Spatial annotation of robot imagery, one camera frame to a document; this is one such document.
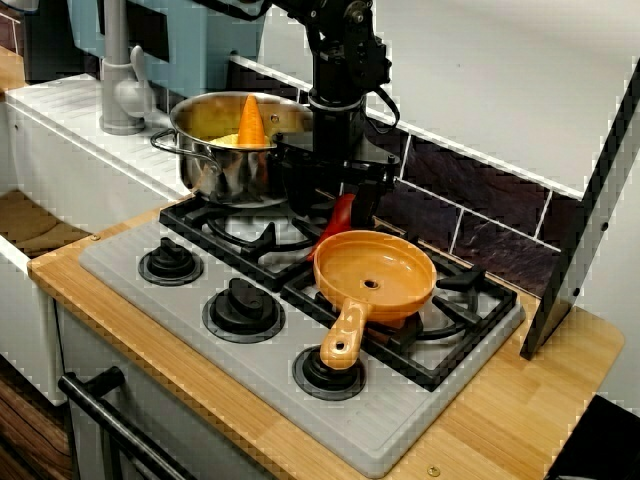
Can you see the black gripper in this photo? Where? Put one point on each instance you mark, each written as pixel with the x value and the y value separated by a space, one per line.
pixel 337 130

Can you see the red toy chili pepper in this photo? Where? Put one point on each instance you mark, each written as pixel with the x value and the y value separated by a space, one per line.
pixel 341 215

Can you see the orange toy carrot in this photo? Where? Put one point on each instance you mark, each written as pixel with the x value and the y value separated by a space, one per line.
pixel 250 125

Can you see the stainless steel pot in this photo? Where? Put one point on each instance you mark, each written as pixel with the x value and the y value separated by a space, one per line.
pixel 220 172

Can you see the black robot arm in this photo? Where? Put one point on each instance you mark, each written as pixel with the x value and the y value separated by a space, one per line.
pixel 350 50

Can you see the orange toy frying pan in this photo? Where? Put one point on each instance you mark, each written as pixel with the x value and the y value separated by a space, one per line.
pixel 400 272

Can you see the yellow toy corn cob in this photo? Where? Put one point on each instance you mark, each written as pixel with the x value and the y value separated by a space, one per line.
pixel 225 141

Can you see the dark tile backsplash panel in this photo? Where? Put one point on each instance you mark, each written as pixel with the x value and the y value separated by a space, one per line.
pixel 475 205

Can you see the black burner grate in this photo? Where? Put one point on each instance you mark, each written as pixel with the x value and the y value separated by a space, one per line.
pixel 480 300
pixel 190 217

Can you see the black stove knob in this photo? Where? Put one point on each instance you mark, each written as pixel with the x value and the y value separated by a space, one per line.
pixel 242 311
pixel 325 384
pixel 167 261

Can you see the teal box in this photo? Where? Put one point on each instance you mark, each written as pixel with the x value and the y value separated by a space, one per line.
pixel 200 40

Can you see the grey stove top plate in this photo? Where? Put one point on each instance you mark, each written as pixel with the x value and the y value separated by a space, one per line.
pixel 300 405

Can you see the dark grey side panel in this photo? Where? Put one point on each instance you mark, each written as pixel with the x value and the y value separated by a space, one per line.
pixel 575 250

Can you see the grey toy faucet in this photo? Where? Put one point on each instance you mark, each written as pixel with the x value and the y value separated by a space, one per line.
pixel 115 50

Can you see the white toy sink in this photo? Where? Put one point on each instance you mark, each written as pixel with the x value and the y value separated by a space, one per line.
pixel 75 150

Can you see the white oven door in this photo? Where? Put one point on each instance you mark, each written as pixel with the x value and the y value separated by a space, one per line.
pixel 165 420

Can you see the black box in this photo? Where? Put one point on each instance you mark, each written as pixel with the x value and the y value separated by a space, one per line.
pixel 600 440

